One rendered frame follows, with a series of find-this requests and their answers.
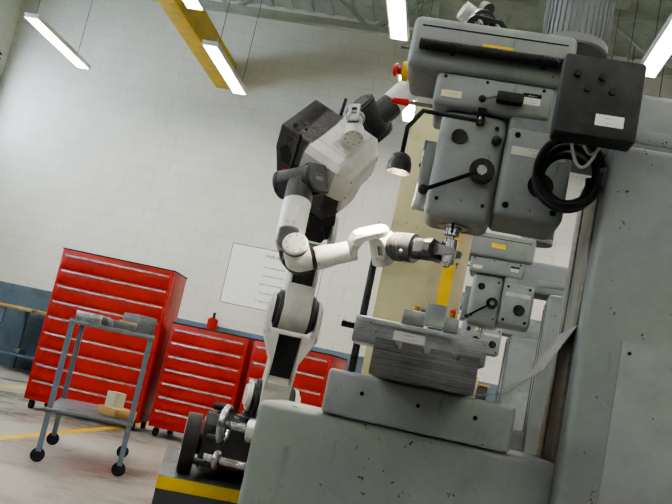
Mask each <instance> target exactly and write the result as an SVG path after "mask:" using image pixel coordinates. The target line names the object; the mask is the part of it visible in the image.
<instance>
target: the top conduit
mask: <svg viewBox="0 0 672 504"><path fill-rule="evenodd" d="M419 49H424V50H430V51H431V50H432V51H436V52H437V51H438V52H439V51H440V52H442V53H443V52H444V53H445V52H446V53H450V55H451V56H454V55H455V54H457V55H458V54H459V55H463V56H464V55H465V56H466V55H467V56H469V57H470V56H471V57H478V58H484V59H485V58H486V59H490V60H491V59H492V60H497V61H498V60H499V61H503V62H504V61H505V62H511V63H516V64H517V63H518V64H519V63H520V64H522V65H523V64H524V65H531V66H532V65H533V66H535V67H536V66H537V67H538V66H539V67H540V69H544V70H545V68H550V69H551V68H552V69H557V70H558V69H559V70H561V67H562V64H563V62H564V59H565V58H560V57H559V58H558V57H551V56H547V55H546V56H545V55H538V54H534V53H533V54H532V53H531V54H530V53H525V52H519V51H518V52H517V51H511V50H506V49H505V50H504V49H503V50H502V49H500V48H499V49H498V48H491V47H485V46H484V47H483V46H479V45H478V46H477V45H470V44H466V43H465V44H464V43H463V44H462V43H458V42H457V43H456V42H451V41H450V42H449V41H445V40H444V41H443V40H442V41H441V40H439V39H438V40H437V39H436V40H435V39H431V38H424V37H421V38H420V42H419Z"/></svg>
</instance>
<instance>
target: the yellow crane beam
mask: <svg viewBox="0 0 672 504"><path fill-rule="evenodd" d="M157 1H158V3H159V4H160V5H161V7H162V8H163V10H164V11H165V13H166V14H167V16H168V17H169V19H170V20H171V22H172V23H173V25H174V26H175V28H176V29H177V31H178V32H179V33H180V35H181V36H182V38H183V39H184V41H185V42H186V44H187V45H188V47H189V48H190V50H191V51H192V53H193V54H194V56H195V57H196V58H197V60H198V61H199V63H200V64H201V66H202V67H203V69H204V70H205V72H206V73H207V75H208V76H209V78H210V79H211V81H212V82H213V84H214V85H215V86H216V88H222V89H228V90H231V89H230V88H229V86H228V84H227V83H226V81H225V80H224V78H223V77H222V75H221V73H220V72H219V70H218V69H217V67H216V66H215V64H214V62H213V61H212V59H211V58H210V56H209V55H208V53H207V51H206V50H205V48H204V47H203V45H202V41H203V40H210V41H216V42H220V45H221V47H222V48H223V50H224V52H225V53H226V55H227V57H228V58H229V60H230V62H231V64H232V65H233V67H234V69H235V70H236V69H237V65H236V63H235V61H234V59H233V58H232V56H231V54H230V52H229V51H228V49H227V47H226V45H225V44H224V42H223V40H222V39H221V41H220V38H221V37H220V35H219V33H218V32H217V30H216V28H215V26H214V25H213V23H212V21H211V19H210V18H209V16H208V14H207V12H206V11H203V10H196V9H189V8H187V7H186V6H185V4H184V3H183V1H182V0H157Z"/></svg>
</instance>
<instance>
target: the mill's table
mask: <svg viewBox="0 0 672 504"><path fill-rule="evenodd" d="M451 357H452V353H451V352H446V351H442V350H437V349H432V348H431V350H430V354H424V347H422V346H417V345H412V344H407V343H402V347H401V349H400V348H398V346H397V344H396V342H395V341H393V340H388V339H383V338H378V337H376V338H375V342H374V347H373V352H372V357H371V362H370V367H369V371H368V373H370V374H372V375H374V376H376V377H379V378H382V379H387V380H392V381H396V382H401V383H406V384H410V385H415V386H420V387H424V388H429V389H434V390H439V391H443V392H448V393H453V394H457V395H462V396H469V395H473V394H474V389H475V383H476V378H477V372H478V367H479V361H480V359H479V358H476V357H471V356H466V355H461V354H460V355H459V356H458V358H457V359H456V360H453V359H451Z"/></svg>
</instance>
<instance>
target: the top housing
mask: <svg viewBox="0 0 672 504"><path fill-rule="evenodd" d="M421 37H424V38H431V39H435V40H436V39H437V40H438V39H439V40H441V41H442V40H443V41H444V40H445V41H449V42H450V41H451V42H456V43H457V42H458V43H462V44H463V43H464V44H465V43H466V44H470V45H477V46H478V45H479V46H483V47H484V46H485V47H491V48H498V49H499V48H500V49H502V50H503V49H504V50H505V49H506V50H511V51H517V52H518V51H519V52H525V53H530V54H531V53H532V54H533V53H534V54H538V55H545V56H546V55H547V56H551V57H558V58H559V57H560V58H565V57H566V55H567V54H568V53H571V54H576V52H577V41H576V40H575V39H573V38H569V37H562V36H555V35H548V34H541V33H535V32H528V31H521V30H514V29H507V28H500V27H493V26H486V25H479V24H472V23H465V22H458V21H451V20H444V19H437V18H430V17H419V18H418V19H417V20H416V22H415V26H414V31H413V36H412V41H411V45H410V50H409V55H408V60H407V63H408V79H409V91H410V93H411V94H412V95H414V96H419V97H425V98H431V99H433V96H434V91H435V86H436V81H437V77H438V75H439V74H440V73H449V74H456V75H462V76H469V77H475V78H482V79H488V80H495V81H501V82H508V83H514V84H524V85H531V86H537V87H544V88H550V89H557V90H558V84H559V79H560V73H561V70H559V69H558V70H557V69H552V68H551V69H550V68H545V70H544V69H540V67H539V66H538V67H537V66H536V67H535V66H533V65H532V66H531V65H524V64H523V65H522V64H520V63H519V64H518V63H517V64H516V63H511V62H505V61H504V62H503V61H499V60H498V61H497V60H492V59H491V60H490V59H486V58H485V59H484V58H478V57H471V56H470V57H469V56H467V55H466V56H465V55H464V56H463V55H459V54H458V55H457V54H455V55H454V56H451V55H450V53H446V52H445V53H444V52H443V53H442V52H440V51H439V52H438V51H437V52H436V51H432V50H431V51H430V50H424V49H419V42H420V38H421Z"/></svg>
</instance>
